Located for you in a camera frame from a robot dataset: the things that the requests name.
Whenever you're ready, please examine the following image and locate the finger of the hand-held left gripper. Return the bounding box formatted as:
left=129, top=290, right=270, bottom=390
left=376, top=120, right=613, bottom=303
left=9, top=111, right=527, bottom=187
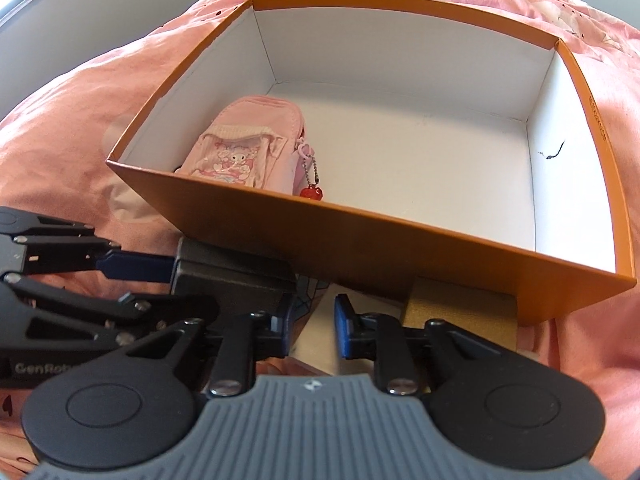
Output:
left=0, top=205, right=177, bottom=282
left=0, top=279, right=221, bottom=357

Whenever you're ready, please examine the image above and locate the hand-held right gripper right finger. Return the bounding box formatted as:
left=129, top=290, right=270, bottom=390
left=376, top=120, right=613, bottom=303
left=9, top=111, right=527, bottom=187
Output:
left=334, top=292, right=507, bottom=398

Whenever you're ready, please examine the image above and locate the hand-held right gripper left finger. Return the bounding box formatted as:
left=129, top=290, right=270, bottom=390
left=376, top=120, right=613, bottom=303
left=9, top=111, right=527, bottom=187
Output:
left=120, top=292, right=298, bottom=400

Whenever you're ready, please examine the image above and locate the dark grey box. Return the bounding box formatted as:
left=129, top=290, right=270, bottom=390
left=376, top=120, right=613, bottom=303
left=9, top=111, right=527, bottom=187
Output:
left=170, top=236, right=299, bottom=322

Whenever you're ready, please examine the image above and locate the orange cardboard box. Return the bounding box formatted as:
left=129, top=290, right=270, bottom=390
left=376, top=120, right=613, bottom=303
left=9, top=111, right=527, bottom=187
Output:
left=105, top=0, right=638, bottom=327

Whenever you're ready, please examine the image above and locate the textured metallic gift box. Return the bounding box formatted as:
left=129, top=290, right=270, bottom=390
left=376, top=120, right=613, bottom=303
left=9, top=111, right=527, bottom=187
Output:
left=402, top=276, right=518, bottom=353

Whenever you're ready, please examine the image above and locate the pink knitted cloth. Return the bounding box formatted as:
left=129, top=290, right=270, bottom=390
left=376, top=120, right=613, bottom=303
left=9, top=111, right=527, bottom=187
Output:
left=175, top=96, right=318, bottom=196

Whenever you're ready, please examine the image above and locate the red heart keychain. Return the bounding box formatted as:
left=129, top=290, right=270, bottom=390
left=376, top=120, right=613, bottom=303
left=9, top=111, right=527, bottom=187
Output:
left=297, top=142, right=326, bottom=203

